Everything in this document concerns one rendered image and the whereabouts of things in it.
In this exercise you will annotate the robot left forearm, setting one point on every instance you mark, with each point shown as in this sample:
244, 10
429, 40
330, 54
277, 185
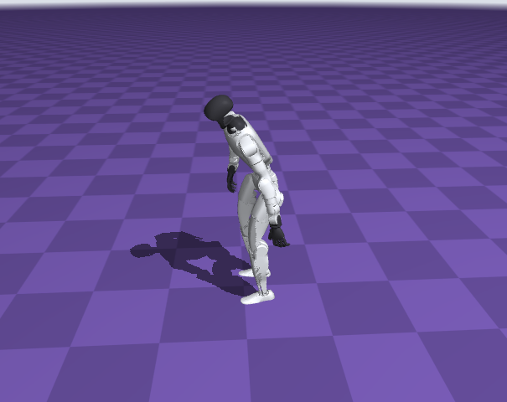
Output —
269, 196

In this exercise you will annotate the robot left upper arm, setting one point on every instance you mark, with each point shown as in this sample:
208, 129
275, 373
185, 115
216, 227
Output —
251, 153

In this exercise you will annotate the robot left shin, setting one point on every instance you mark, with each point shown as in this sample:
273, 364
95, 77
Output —
259, 265

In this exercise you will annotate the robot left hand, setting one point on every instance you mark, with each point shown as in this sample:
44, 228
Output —
276, 234

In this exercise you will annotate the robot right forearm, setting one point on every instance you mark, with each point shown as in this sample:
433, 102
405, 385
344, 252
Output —
233, 159

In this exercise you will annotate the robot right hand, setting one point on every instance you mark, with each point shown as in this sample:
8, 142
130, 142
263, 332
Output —
231, 171

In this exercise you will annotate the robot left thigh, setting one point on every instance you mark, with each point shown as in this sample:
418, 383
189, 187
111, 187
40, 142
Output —
259, 220

